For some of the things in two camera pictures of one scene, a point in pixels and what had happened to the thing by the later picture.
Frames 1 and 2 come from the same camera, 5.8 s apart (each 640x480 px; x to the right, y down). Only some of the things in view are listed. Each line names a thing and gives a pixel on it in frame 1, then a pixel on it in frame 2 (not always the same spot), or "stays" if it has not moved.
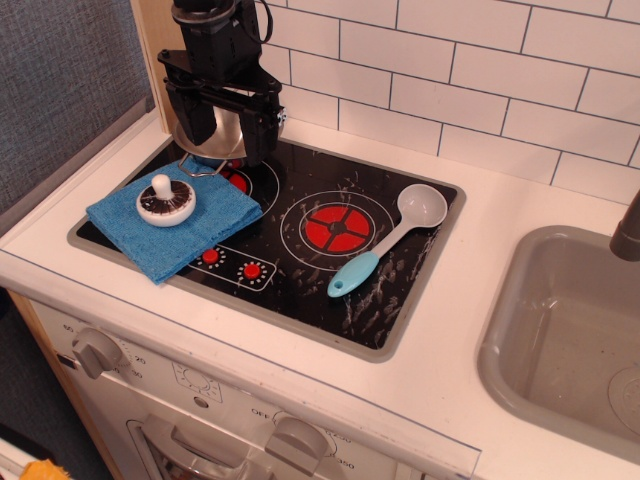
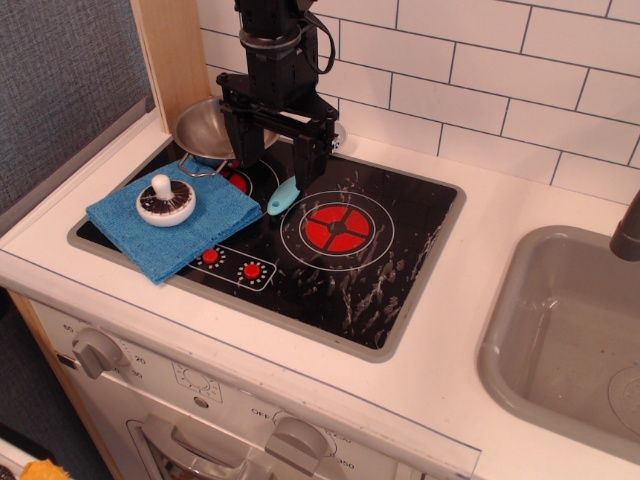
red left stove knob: (210, 256) stays
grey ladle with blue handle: (421, 205) to (286, 193)
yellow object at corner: (44, 470) stays
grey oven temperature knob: (297, 443) stays
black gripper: (224, 58) to (281, 81)
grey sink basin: (559, 336) stays
